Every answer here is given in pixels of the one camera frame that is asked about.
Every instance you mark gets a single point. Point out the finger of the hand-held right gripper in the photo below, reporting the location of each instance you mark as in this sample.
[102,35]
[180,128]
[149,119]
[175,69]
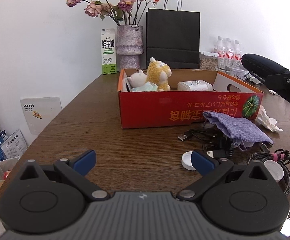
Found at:
[282,82]

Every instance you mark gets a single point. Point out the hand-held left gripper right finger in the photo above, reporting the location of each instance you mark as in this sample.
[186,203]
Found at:
[202,162]

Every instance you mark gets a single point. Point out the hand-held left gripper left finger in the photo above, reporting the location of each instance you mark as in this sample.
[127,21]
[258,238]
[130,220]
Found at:
[86,161]

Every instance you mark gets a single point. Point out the white threaded bottle cap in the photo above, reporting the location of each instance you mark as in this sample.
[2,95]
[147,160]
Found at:
[186,161]

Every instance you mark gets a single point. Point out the dark blue zip case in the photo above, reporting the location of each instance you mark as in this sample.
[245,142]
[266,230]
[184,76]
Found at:
[260,66]

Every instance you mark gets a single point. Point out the white tissue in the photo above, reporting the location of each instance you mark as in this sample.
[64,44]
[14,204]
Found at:
[266,121]

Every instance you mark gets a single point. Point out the purple cloth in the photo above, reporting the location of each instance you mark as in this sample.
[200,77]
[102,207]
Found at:
[237,127]

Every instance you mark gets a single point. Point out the red cardboard box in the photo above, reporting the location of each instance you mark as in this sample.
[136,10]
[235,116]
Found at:
[160,107]

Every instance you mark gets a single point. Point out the white plush toy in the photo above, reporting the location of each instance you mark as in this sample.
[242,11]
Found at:
[138,78]

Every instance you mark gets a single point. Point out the yellow plush toy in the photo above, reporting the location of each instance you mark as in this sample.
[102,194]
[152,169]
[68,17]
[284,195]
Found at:
[157,72]

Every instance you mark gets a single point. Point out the clear snack container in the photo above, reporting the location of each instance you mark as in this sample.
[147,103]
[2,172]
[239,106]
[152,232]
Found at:
[208,62]

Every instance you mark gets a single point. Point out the white printed tin box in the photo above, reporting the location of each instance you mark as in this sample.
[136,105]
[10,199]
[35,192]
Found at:
[240,74]

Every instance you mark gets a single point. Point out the clear water bottle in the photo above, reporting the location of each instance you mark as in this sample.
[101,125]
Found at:
[220,52]
[237,55]
[229,53]

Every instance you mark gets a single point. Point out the white sign board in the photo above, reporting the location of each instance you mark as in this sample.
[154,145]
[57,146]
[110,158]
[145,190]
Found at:
[39,115]

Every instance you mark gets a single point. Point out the white printed pack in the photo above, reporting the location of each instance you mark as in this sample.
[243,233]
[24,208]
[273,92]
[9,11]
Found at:
[13,145]

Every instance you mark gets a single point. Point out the cardboard trash box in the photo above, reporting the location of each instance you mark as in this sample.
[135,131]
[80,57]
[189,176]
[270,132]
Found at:
[2,172]

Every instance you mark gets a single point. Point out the white green milk carton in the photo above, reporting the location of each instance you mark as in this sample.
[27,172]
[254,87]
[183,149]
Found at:
[108,52]

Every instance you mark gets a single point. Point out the black paper bag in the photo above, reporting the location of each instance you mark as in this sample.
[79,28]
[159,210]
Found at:
[172,35]

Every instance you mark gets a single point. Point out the purple vase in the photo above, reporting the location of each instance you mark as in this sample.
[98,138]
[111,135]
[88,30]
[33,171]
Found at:
[130,42]

